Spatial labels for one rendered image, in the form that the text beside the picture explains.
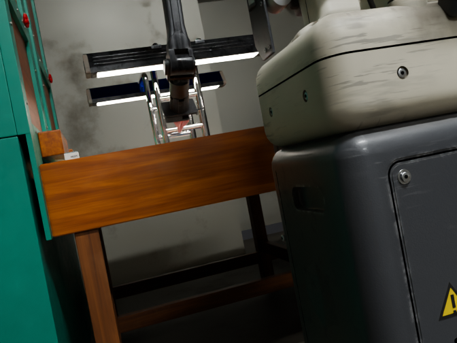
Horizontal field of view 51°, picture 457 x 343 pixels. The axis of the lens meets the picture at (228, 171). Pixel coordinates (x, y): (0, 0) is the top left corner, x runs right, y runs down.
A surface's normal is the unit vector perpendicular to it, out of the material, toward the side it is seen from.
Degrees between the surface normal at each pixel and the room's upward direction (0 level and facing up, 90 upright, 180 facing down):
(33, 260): 90
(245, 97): 90
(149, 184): 90
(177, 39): 83
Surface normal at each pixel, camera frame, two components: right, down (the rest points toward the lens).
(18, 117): 0.26, -0.04
